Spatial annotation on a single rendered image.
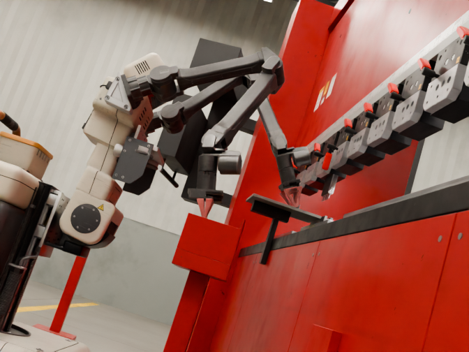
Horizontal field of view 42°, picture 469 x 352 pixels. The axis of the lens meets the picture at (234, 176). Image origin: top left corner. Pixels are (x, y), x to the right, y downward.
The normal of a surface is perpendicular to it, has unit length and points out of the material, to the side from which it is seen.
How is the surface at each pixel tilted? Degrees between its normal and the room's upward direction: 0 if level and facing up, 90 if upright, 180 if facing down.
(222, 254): 90
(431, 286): 90
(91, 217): 90
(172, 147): 90
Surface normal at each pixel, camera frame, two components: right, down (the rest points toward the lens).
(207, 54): -0.12, -0.23
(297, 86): 0.13, -0.15
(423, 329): -0.94, -0.32
